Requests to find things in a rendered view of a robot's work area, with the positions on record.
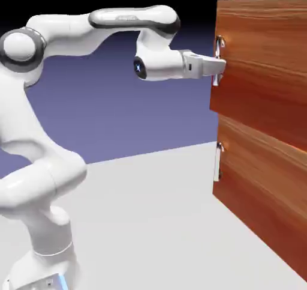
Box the straight silver door handle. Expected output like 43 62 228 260
213 141 225 183

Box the large wooden cabinet door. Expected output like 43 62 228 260
209 0 307 153

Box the small wooden cabinet door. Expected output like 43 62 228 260
212 113 307 283

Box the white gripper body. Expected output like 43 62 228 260
200 55 227 76

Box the curved silver door handle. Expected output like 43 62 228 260
211 35 227 87

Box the brown wooden cabinet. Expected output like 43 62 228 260
209 0 307 283

